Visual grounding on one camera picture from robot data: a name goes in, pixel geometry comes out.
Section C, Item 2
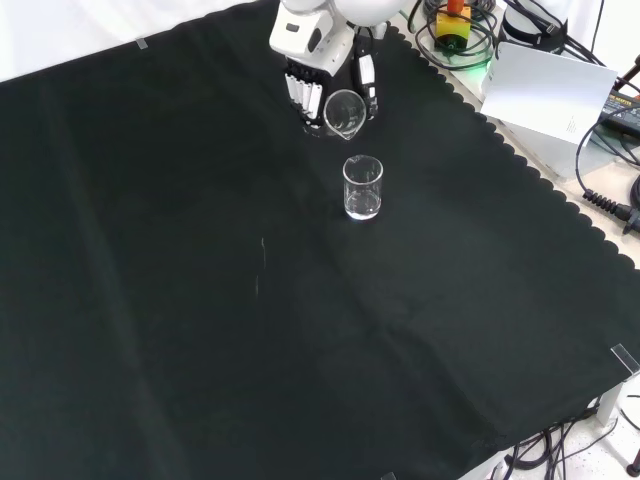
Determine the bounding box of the black floor cable bundle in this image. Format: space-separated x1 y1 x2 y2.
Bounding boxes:
492 397 640 480

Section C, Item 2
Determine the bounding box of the clear glass beaker with spout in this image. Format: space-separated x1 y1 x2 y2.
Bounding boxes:
322 88 366 143

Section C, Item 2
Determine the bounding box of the black cable with ribbed plug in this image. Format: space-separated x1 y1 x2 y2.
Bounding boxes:
573 115 640 236

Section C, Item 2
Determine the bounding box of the pale board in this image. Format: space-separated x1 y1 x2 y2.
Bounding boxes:
479 41 620 147

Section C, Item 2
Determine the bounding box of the grey metal base plate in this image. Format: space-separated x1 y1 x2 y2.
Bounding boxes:
478 69 640 182

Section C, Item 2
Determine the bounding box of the yellow stop button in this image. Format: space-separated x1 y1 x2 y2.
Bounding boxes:
433 0 473 52

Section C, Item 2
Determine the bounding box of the black power adapter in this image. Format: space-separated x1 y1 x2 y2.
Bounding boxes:
598 83 640 132

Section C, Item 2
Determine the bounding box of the thin glass rod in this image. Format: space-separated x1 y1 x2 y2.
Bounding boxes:
255 237 266 304

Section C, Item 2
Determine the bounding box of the clear glass beaker with water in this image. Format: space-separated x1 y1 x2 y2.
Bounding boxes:
342 155 385 222

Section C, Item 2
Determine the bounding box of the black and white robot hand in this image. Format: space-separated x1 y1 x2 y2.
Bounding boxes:
269 7 381 139

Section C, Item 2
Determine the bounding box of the black bench cloth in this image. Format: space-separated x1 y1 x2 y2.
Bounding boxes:
0 0 640 480

